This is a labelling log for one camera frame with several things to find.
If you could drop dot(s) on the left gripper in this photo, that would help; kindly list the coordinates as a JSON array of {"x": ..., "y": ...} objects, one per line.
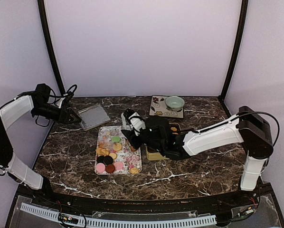
[{"x": 67, "y": 115}]

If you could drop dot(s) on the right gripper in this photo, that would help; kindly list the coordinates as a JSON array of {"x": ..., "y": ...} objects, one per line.
[{"x": 129, "y": 135}]

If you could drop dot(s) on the floral cookie tray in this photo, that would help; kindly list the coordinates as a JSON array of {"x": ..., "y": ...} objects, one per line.
[{"x": 118, "y": 151}]

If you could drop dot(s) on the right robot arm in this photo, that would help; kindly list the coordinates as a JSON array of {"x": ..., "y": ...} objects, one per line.
[{"x": 246, "y": 127}]

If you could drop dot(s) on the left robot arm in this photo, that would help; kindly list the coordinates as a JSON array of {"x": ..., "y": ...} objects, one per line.
[{"x": 15, "y": 142}]

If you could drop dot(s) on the green sandwich cookie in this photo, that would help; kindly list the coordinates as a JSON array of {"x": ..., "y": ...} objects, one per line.
[{"x": 116, "y": 139}]

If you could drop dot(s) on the silver tin lid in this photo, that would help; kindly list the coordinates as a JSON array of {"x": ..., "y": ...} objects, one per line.
[{"x": 93, "y": 117}]

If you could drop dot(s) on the gold cookie tin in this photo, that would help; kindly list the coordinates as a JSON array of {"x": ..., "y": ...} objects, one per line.
[{"x": 152, "y": 154}]

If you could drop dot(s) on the swirl butter cookie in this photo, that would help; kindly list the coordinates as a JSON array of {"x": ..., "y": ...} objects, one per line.
[{"x": 134, "y": 170}]

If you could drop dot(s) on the pink sandwich cookie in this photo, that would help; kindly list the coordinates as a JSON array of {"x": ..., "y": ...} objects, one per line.
[
  {"x": 118, "y": 165},
  {"x": 100, "y": 168}
]

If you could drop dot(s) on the black sandwich cookie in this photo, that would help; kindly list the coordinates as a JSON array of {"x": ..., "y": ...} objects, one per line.
[
  {"x": 108, "y": 160},
  {"x": 100, "y": 159}
]

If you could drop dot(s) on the brown chocolate cookie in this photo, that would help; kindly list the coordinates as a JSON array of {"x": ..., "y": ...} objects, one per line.
[{"x": 110, "y": 168}]

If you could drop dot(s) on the square floral plate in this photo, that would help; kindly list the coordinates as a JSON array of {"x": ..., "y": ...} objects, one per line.
[{"x": 158, "y": 108}]

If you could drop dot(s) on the light green ceramic bowl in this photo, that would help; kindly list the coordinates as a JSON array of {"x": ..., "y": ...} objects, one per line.
[{"x": 174, "y": 103}]

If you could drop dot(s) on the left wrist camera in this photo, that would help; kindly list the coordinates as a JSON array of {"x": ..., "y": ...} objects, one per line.
[{"x": 62, "y": 101}]

